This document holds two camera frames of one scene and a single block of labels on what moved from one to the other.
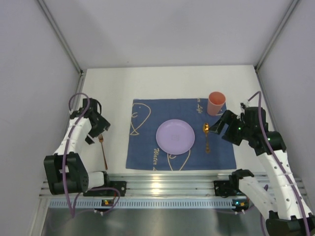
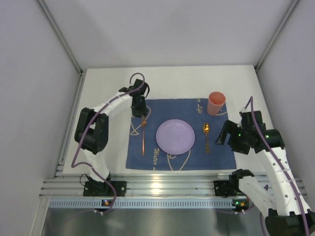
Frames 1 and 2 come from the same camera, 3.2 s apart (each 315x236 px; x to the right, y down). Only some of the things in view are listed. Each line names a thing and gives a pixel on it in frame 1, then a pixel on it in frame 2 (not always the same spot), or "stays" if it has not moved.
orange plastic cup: x=216 y=101 stays
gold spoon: x=206 y=129 stays
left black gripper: x=99 y=124 -> x=140 y=109
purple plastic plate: x=175 y=136 stays
